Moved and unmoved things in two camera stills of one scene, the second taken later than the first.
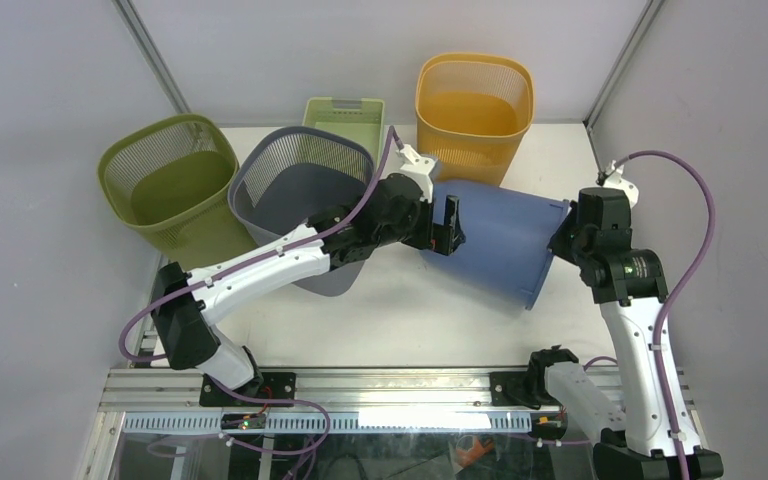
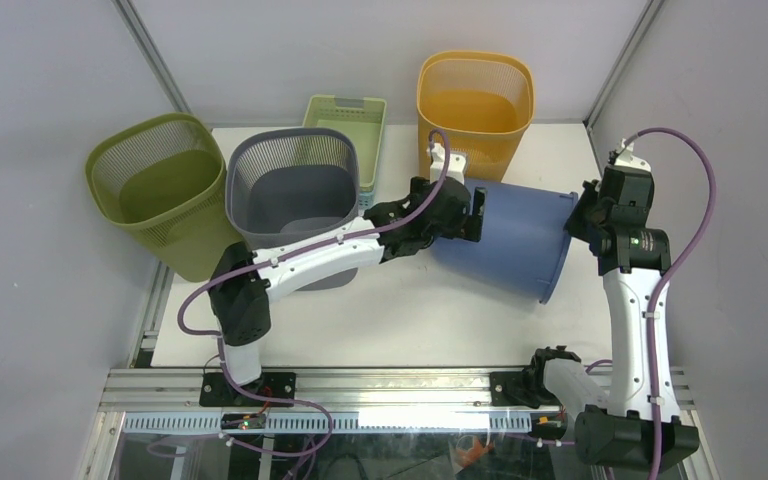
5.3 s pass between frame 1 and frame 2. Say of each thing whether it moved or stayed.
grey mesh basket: stayed
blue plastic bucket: moved
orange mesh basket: stayed
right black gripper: moved
